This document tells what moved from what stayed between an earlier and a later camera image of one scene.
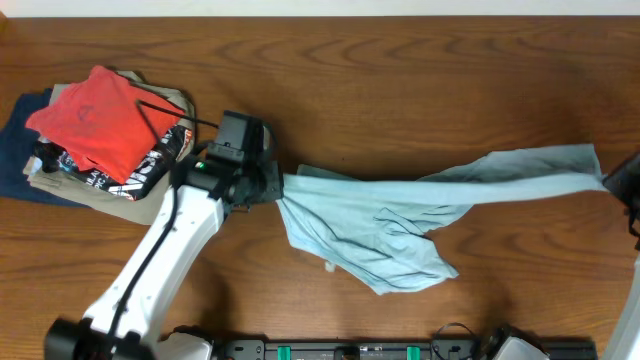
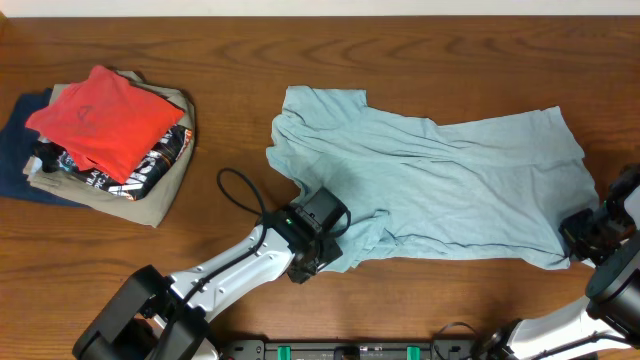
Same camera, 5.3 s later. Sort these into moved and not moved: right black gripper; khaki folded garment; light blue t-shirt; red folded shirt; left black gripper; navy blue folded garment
Moved: right black gripper; left black gripper; light blue t-shirt
Not moved: red folded shirt; khaki folded garment; navy blue folded garment
